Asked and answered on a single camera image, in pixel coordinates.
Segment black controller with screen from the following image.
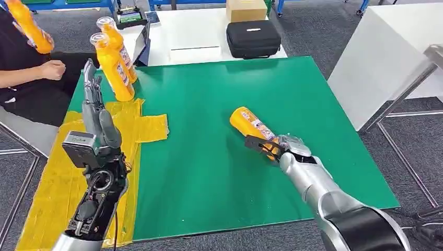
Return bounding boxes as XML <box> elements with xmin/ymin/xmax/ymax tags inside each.
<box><xmin>115</xmin><ymin>8</ymin><xmax>148</xmax><ymax>30</ymax></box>

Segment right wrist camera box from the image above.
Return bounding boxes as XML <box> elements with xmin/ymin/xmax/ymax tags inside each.
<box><xmin>244</xmin><ymin>134</ymin><xmax>283</xmax><ymax>162</ymax></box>

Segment black floor cables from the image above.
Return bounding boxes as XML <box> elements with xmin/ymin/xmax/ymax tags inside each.
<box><xmin>391</xmin><ymin>206</ymin><xmax>443</xmax><ymax>251</ymax></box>

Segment person's left hand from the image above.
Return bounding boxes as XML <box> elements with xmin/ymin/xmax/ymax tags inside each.
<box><xmin>40</xmin><ymin>31</ymin><xmax>55</xmax><ymax>50</ymax></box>

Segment steel floor frame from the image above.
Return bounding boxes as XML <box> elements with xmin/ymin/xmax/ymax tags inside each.
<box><xmin>358</xmin><ymin>44</ymin><xmax>443</xmax><ymax>209</ymax></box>
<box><xmin>0</xmin><ymin>123</ymin><xmax>41</xmax><ymax>243</ymax></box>

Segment person's right hand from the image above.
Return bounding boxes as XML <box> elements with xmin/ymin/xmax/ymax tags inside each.
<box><xmin>38</xmin><ymin>60</ymin><xmax>67</xmax><ymax>81</ymax></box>

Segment grey seat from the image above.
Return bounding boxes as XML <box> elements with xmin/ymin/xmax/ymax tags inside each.
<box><xmin>0</xmin><ymin>105</ymin><xmax>60</xmax><ymax>158</ymax></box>

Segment large white table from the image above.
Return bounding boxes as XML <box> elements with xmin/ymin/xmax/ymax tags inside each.
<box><xmin>327</xmin><ymin>3</ymin><xmax>443</xmax><ymax>132</ymax></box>

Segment brown cardboard box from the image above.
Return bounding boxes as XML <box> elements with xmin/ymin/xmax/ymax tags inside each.
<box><xmin>226</xmin><ymin>0</ymin><xmax>268</xmax><ymax>23</ymax></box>

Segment black zipped carry case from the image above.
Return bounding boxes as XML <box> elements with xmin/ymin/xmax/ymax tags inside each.
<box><xmin>226</xmin><ymin>20</ymin><xmax>282</xmax><ymax>60</ymax></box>

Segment person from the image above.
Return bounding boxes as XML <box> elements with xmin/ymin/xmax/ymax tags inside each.
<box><xmin>0</xmin><ymin>0</ymin><xmax>101</xmax><ymax>128</ymax></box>

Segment green table mat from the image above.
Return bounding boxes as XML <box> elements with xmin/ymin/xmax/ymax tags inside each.
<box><xmin>67</xmin><ymin>56</ymin><xmax>401</xmax><ymax>242</ymax></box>

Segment dark tablet with cover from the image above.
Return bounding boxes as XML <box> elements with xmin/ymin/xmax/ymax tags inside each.
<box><xmin>132</xmin><ymin>21</ymin><xmax>151</xmax><ymax>67</ymax></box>

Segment dark blue booklet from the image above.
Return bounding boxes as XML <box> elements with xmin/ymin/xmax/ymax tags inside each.
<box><xmin>144</xmin><ymin>11</ymin><xmax>161</xmax><ymax>25</ymax></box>

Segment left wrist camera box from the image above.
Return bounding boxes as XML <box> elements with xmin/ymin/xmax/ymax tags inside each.
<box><xmin>61</xmin><ymin>131</ymin><xmax>100</xmax><ymax>170</ymax></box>

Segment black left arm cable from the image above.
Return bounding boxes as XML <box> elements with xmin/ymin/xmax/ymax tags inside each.
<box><xmin>112</xmin><ymin>211</ymin><xmax>119</xmax><ymax>251</ymax></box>

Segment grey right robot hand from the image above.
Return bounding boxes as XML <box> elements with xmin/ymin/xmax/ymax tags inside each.
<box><xmin>269</xmin><ymin>134</ymin><xmax>312</xmax><ymax>164</ymax></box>

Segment yellow plastic sheet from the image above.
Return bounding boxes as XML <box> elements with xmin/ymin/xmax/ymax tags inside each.
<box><xmin>15</xmin><ymin>98</ymin><xmax>170</xmax><ymax>251</ymax></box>

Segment blue metal rack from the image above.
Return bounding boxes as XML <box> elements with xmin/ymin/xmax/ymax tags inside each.
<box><xmin>20</xmin><ymin>0</ymin><xmax>119</xmax><ymax>13</ymax></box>

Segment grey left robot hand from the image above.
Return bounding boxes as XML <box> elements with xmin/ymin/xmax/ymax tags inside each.
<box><xmin>81</xmin><ymin>58</ymin><xmax>122</xmax><ymax>150</ymax></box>

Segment orange drink bottle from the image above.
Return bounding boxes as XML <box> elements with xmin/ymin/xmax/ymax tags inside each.
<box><xmin>229</xmin><ymin>106</ymin><xmax>283</xmax><ymax>162</ymax></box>
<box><xmin>4</xmin><ymin>0</ymin><xmax>55</xmax><ymax>55</ymax></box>
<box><xmin>96</xmin><ymin>16</ymin><xmax>138</xmax><ymax>84</ymax></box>
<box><xmin>89</xmin><ymin>32</ymin><xmax>136</xmax><ymax>102</ymax></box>

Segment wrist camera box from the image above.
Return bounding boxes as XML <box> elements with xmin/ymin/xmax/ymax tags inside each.
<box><xmin>244</xmin><ymin>134</ymin><xmax>283</xmax><ymax>162</ymax></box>
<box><xmin>61</xmin><ymin>131</ymin><xmax>100</xmax><ymax>170</ymax></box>

